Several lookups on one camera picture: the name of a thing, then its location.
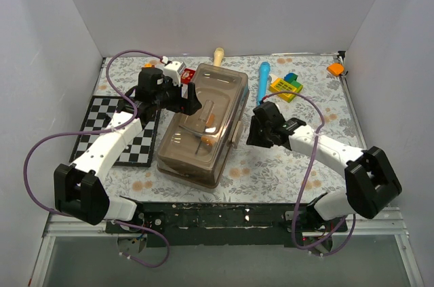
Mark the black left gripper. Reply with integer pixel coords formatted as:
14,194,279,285
154,77,202,116

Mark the taupe plastic tool box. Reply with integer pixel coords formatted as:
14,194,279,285
157,63,250,189

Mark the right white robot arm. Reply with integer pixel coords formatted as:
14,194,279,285
247,102,402,231

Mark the red owl toy block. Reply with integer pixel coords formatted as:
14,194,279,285
180,69,195,84

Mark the yellow green toy block house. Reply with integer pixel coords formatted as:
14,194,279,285
269,73,303,102

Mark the blue toy microphone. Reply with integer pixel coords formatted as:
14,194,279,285
256,62,271,104

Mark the black white checkerboard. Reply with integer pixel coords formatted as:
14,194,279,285
69,95,162,168

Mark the floral table mat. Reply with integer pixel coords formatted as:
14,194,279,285
104,55,365,203

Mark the orange tape measure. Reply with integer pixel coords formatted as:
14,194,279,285
327,62,344,77

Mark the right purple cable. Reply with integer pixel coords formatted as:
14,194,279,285
259,90,357,256

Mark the purple cable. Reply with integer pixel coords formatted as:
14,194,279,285
22,50,170,268
259,90,357,256

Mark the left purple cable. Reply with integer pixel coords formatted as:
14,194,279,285
22,50,170,268

